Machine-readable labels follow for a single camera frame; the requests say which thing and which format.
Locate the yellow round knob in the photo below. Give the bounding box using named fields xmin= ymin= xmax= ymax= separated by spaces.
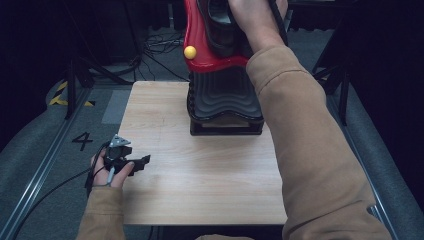
xmin=183 ymin=45 xmax=198 ymax=61

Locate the bundle of black floor cables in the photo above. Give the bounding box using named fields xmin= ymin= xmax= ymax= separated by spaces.
xmin=134 ymin=26 xmax=189 ymax=83

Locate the metal floor rail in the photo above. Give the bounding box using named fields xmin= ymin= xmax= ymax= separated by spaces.
xmin=0 ymin=87 xmax=95 ymax=240
xmin=325 ymin=94 xmax=424 ymax=240

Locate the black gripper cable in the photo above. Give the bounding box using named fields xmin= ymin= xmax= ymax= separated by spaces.
xmin=11 ymin=141 xmax=113 ymax=238
xmin=268 ymin=0 xmax=290 ymax=47

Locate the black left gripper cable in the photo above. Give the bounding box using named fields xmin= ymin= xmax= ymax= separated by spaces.
xmin=11 ymin=141 xmax=113 ymax=238

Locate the person's right hand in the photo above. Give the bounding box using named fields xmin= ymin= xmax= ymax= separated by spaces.
xmin=228 ymin=0 xmax=290 ymax=54

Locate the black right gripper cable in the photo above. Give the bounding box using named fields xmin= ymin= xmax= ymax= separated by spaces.
xmin=268 ymin=0 xmax=290 ymax=47

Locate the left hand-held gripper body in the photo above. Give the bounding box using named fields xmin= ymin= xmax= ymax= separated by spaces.
xmin=103 ymin=133 xmax=135 ymax=175

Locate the black metal tripod stand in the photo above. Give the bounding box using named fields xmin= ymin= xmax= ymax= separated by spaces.
xmin=63 ymin=0 xmax=136 ymax=120

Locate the person's left hand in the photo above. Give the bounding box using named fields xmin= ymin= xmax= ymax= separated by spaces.
xmin=90 ymin=149 xmax=136 ymax=188

